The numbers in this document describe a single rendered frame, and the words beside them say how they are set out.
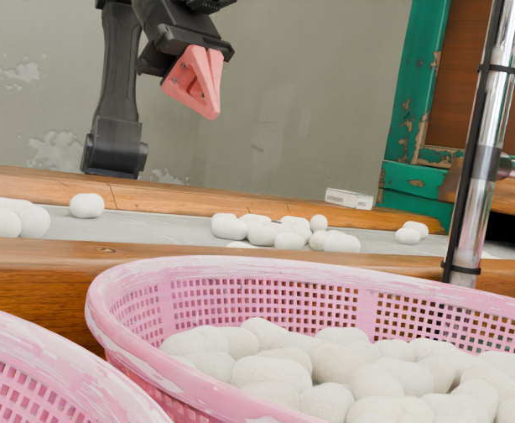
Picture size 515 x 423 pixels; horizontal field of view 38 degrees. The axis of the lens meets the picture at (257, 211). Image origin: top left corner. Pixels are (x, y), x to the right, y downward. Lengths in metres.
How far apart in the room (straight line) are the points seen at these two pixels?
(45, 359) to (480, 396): 0.18
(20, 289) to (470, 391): 0.19
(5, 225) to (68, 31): 2.36
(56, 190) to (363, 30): 1.86
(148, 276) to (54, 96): 2.50
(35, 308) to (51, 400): 0.14
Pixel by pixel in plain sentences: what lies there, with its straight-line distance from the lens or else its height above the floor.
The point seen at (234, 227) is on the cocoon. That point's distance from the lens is 0.67.
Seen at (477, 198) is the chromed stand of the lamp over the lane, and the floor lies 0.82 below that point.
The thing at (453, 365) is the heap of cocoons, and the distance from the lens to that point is 0.37.
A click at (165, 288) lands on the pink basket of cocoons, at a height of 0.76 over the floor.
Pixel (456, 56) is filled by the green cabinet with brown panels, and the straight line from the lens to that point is 1.23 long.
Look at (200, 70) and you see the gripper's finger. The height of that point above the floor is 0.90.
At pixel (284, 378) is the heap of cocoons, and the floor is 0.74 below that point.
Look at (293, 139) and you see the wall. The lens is 2.63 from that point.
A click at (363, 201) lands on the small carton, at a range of 1.04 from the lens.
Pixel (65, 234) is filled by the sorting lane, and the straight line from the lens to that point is 0.57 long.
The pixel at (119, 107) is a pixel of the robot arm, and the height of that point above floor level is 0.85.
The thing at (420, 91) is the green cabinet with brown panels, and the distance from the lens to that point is 1.24.
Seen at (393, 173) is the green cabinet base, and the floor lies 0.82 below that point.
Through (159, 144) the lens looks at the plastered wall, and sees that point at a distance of 3.03.
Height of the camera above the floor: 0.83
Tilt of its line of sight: 5 degrees down
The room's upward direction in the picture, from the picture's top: 9 degrees clockwise
